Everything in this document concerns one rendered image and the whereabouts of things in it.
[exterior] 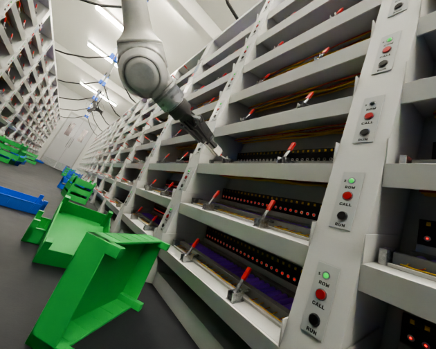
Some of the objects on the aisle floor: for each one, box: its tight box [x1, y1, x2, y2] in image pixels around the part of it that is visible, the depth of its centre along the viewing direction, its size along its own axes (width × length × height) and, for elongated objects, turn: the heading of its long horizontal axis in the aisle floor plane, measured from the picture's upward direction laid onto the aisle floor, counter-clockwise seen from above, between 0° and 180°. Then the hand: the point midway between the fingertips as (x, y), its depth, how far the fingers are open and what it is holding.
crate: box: [0, 181, 48, 215], centre depth 111 cm, size 30×20×8 cm
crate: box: [25, 231, 170, 349], centre depth 52 cm, size 8×30×20 cm, turn 50°
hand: (213, 147), depth 80 cm, fingers closed
